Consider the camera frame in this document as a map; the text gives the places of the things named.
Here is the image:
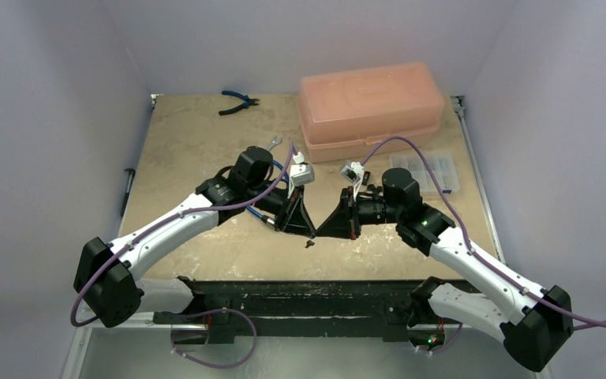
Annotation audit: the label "clear plastic screw organizer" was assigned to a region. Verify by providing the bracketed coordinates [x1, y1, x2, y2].
[389, 152, 462, 197]

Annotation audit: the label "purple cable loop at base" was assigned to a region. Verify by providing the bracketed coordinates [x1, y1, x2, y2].
[170, 306, 260, 370]

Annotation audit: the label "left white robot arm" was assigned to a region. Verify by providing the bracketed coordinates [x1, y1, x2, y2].
[69, 146, 315, 328]

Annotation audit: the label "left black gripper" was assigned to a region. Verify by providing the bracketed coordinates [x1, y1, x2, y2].
[247, 181, 316, 238]

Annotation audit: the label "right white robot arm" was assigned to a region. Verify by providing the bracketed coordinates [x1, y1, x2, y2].
[316, 162, 573, 372]

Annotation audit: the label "blue cable lock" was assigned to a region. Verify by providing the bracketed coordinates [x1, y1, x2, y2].
[243, 159, 293, 231]

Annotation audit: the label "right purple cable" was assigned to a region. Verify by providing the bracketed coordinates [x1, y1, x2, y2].
[361, 136, 606, 332]

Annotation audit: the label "orange black padlock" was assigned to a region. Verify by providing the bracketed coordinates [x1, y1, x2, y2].
[360, 171, 371, 186]

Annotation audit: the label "blue handled pliers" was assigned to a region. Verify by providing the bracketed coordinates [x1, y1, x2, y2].
[218, 90, 260, 117]

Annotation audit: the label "silver open end wrench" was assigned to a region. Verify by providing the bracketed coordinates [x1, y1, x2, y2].
[266, 136, 282, 152]

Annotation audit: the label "black handle tool at edge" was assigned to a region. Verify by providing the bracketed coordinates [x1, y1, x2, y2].
[120, 168, 136, 217]

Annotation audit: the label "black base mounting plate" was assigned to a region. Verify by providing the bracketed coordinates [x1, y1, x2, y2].
[153, 278, 458, 349]

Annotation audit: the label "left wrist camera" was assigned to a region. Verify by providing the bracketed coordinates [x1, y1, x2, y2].
[288, 152, 315, 187]

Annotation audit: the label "pink translucent plastic toolbox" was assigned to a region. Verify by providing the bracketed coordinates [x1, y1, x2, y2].
[297, 62, 445, 163]

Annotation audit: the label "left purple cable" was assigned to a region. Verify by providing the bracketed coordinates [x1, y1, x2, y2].
[70, 142, 299, 328]

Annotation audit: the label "black head padlock keys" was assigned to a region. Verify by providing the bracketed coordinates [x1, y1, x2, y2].
[366, 183, 383, 194]

